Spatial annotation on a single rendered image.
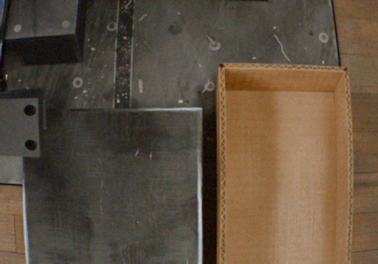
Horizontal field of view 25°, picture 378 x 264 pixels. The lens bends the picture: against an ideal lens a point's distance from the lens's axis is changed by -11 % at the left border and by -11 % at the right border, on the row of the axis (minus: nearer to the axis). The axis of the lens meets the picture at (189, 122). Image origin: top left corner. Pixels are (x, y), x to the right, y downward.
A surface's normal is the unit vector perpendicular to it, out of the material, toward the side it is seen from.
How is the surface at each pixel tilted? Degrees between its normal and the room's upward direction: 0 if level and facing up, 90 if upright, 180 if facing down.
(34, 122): 29
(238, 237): 0
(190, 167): 0
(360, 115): 0
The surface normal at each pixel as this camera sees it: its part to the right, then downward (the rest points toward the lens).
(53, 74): 0.01, -0.25
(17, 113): 0.04, 0.24
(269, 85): 0.00, 0.97
